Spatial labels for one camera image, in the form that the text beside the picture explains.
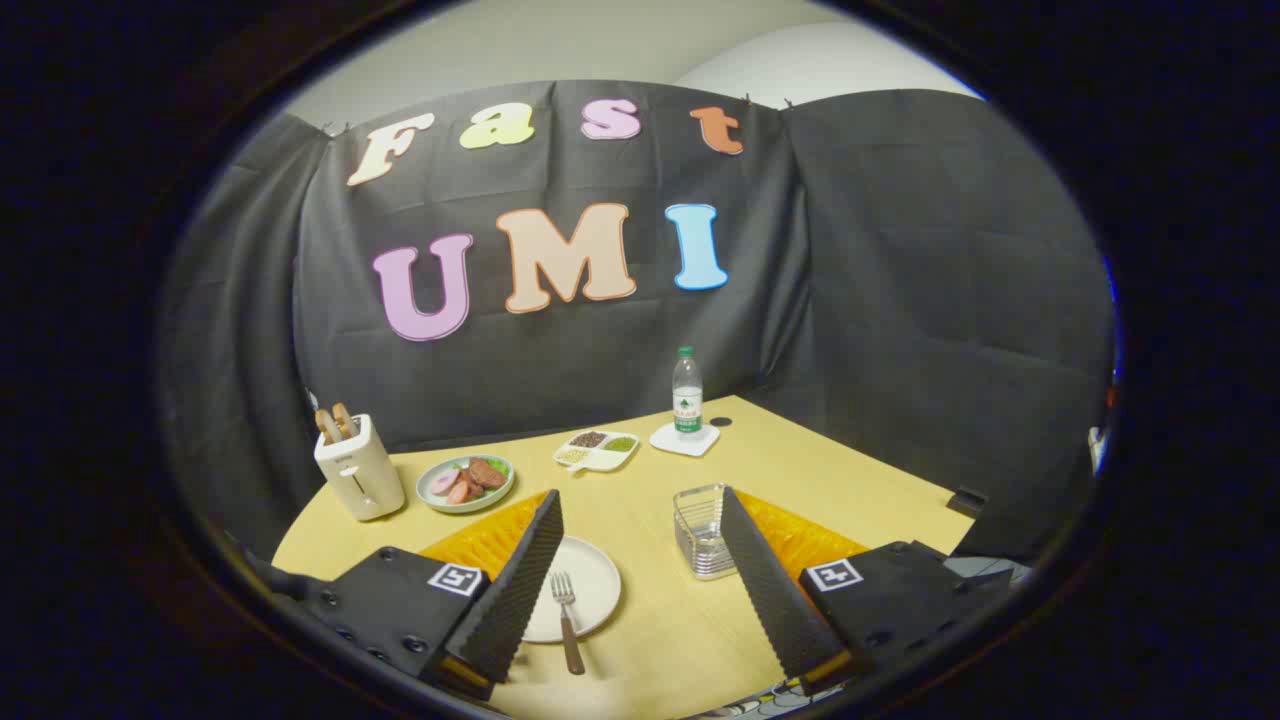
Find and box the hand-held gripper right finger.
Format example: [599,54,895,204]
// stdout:
[720,486,1016,698]

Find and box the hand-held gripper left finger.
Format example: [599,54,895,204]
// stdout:
[245,488,566,701]

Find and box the large white plate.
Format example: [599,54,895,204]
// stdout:
[520,535,623,644]

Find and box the green-rimmed food plate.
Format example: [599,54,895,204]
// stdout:
[416,455,516,515]

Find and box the white divided seasoning dish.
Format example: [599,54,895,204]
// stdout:
[553,429,640,473]

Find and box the white square coaster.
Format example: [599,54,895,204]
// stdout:
[649,421,721,458]

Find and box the white toaster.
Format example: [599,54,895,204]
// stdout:
[313,413,407,522]

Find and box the clear plastic water bottle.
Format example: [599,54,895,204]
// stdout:
[672,346,705,435]

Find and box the wooden-handled metal fork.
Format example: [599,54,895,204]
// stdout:
[550,570,587,676]

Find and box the metal wire basket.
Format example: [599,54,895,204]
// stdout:
[672,484,741,582]

